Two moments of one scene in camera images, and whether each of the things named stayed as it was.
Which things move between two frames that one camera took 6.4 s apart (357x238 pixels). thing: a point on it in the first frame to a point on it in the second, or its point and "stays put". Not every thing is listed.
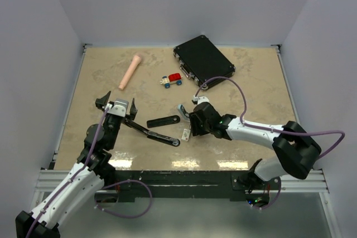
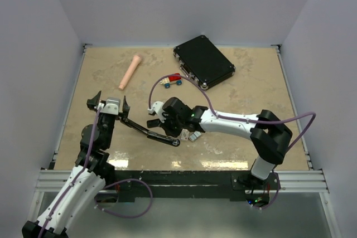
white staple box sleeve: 186,135 stays put
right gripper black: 195,129 to 165,125
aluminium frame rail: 314,183 stays put
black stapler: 157,137 stays put
